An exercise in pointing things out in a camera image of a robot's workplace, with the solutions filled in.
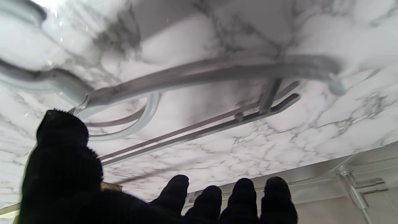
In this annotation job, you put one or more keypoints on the grey plastic clothes hanger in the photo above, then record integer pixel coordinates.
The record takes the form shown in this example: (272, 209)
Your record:
(202, 73)

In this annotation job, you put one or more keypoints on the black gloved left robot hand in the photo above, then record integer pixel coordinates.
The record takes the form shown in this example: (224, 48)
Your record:
(62, 174)

